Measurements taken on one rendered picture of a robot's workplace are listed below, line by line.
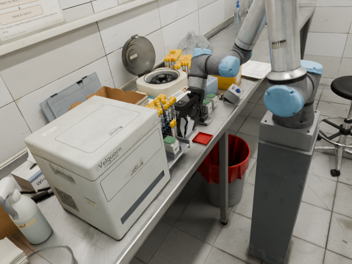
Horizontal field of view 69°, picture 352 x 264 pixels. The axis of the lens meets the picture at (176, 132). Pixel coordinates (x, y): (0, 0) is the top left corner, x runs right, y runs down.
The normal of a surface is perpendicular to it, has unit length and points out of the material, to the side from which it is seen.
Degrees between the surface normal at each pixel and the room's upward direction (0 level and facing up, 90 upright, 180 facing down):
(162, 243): 0
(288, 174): 90
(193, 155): 0
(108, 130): 0
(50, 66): 90
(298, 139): 90
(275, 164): 90
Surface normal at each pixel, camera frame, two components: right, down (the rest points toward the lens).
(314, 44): -0.53, 0.54
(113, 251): -0.11, -0.81
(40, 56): 0.84, 0.23
